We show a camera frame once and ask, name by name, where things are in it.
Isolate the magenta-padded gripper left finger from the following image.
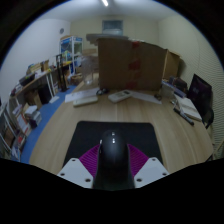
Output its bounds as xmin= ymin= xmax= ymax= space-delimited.
xmin=56 ymin=143 xmax=103 ymax=190

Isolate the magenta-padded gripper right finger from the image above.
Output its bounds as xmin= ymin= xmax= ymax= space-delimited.
xmin=126 ymin=143 xmax=171 ymax=189

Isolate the black computer mouse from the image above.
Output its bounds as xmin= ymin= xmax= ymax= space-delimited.
xmin=92 ymin=129 xmax=136 ymax=192

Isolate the black mouse pad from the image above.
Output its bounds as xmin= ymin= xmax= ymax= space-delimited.
xmin=62 ymin=120 xmax=164 ymax=168

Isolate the slim white remote control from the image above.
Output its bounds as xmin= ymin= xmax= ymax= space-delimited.
xmin=72 ymin=95 xmax=99 ymax=108

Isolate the white paper sheet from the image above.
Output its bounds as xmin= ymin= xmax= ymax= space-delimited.
xmin=131 ymin=90 xmax=163 ymax=105
xmin=64 ymin=88 xmax=99 ymax=103

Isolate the large white book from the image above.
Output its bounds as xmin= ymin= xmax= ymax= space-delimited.
xmin=175 ymin=94 xmax=203 ymax=122

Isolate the cluttered shelf unit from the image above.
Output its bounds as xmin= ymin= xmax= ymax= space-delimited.
xmin=0 ymin=59 xmax=73 ymax=161

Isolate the wide white remote control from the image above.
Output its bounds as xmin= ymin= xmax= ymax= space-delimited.
xmin=107 ymin=89 xmax=133 ymax=104

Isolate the black office chair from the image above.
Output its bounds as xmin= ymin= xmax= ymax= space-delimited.
xmin=186 ymin=73 xmax=215 ymax=129

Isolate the large brown cardboard box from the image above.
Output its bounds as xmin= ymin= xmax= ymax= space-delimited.
xmin=97 ymin=37 xmax=168 ymax=93

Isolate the blue white claw machine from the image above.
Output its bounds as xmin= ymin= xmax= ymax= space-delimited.
xmin=59 ymin=35 xmax=84 ymax=76

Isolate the high wall window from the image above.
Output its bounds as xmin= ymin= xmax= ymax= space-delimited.
xmin=101 ymin=19 xmax=124 ymax=36

